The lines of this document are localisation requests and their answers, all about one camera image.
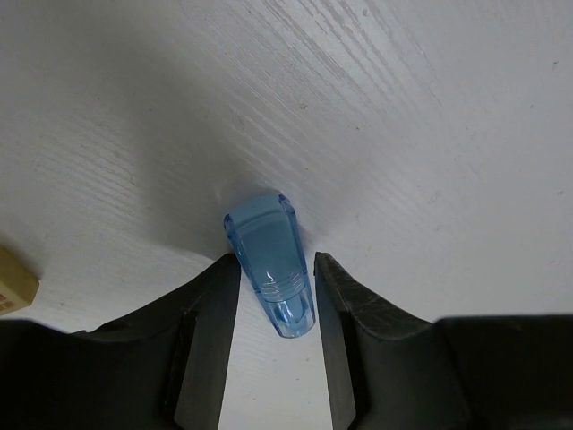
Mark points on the blue capped marker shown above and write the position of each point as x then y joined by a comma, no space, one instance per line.
264,234

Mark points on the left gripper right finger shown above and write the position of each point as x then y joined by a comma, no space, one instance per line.
388,369

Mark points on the small yellow sharpener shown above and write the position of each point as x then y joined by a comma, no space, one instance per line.
19,285

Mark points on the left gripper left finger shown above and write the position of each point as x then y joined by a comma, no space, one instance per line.
163,366

